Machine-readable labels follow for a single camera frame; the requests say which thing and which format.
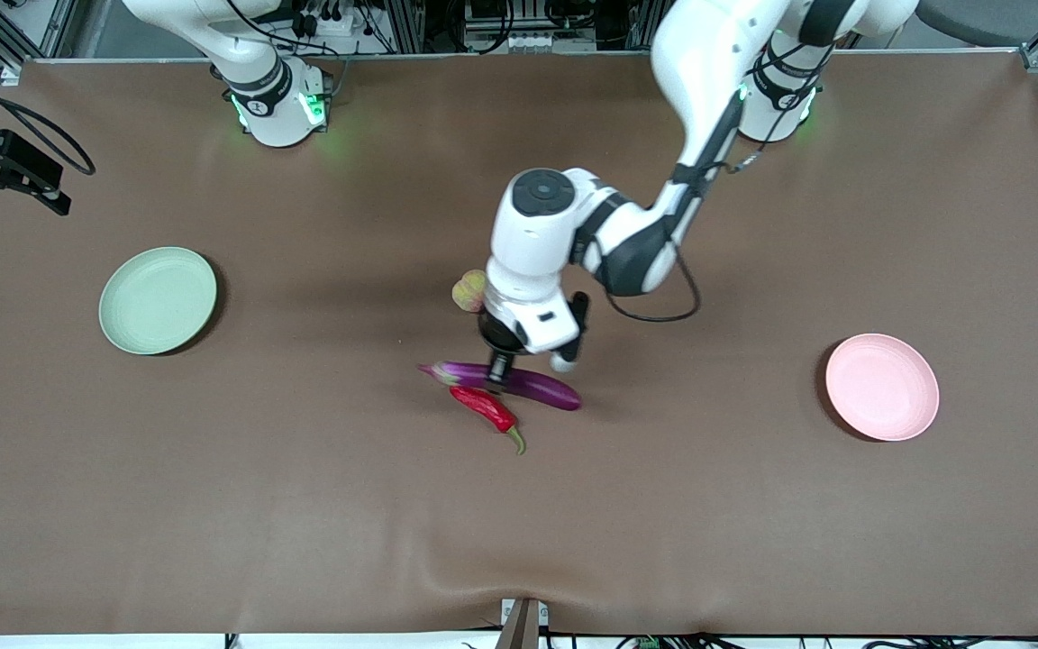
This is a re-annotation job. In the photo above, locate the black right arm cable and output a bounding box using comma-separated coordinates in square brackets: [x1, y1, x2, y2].
[0, 54, 96, 177]

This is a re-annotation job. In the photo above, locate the purple eggplant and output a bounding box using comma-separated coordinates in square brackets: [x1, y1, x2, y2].
[419, 360, 583, 413]

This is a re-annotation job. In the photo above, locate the peach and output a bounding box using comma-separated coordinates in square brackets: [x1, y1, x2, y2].
[451, 270, 489, 314]

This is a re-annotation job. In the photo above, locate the pale green round plate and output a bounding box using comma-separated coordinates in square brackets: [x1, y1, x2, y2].
[98, 246, 218, 356]

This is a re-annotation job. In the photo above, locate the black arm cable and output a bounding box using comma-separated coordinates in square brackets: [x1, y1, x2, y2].
[607, 251, 703, 325]
[0, 54, 96, 177]

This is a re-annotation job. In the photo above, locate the white power strip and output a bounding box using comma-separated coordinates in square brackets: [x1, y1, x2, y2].
[289, 0, 367, 39]

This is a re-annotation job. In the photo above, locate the brown table cloth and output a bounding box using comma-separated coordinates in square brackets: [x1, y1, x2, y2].
[0, 52, 1038, 636]

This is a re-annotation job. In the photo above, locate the red chili pepper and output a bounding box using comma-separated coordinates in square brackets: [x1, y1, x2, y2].
[449, 384, 527, 456]

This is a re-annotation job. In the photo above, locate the grey rounded object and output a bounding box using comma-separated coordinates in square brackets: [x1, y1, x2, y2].
[917, 0, 1038, 48]

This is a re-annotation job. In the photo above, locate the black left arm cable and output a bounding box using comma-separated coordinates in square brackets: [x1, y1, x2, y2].
[607, 251, 703, 325]

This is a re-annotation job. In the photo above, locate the metal table edge bracket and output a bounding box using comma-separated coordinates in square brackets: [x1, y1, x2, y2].
[499, 598, 550, 649]

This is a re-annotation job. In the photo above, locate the pink round plate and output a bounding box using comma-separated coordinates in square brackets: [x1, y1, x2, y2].
[824, 334, 941, 443]

